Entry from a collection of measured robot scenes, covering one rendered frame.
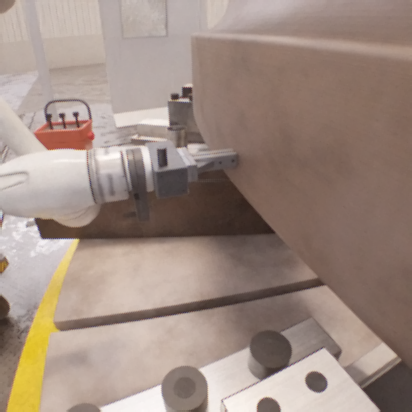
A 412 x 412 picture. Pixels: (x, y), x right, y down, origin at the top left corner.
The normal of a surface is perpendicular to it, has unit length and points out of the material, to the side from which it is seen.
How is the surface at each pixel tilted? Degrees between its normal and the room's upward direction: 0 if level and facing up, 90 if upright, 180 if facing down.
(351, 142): 90
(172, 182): 90
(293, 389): 0
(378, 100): 90
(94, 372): 0
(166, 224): 90
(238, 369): 0
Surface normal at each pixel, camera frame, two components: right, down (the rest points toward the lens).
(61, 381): -0.01, -0.85
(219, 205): 0.04, 0.53
